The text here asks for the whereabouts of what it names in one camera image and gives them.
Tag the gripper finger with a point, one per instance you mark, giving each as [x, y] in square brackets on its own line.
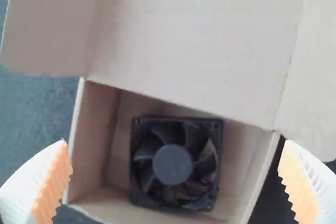
[312, 190]
[31, 190]

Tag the cardboard box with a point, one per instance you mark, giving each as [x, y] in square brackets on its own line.
[197, 37]

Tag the black square fan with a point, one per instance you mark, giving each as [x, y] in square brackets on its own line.
[169, 163]

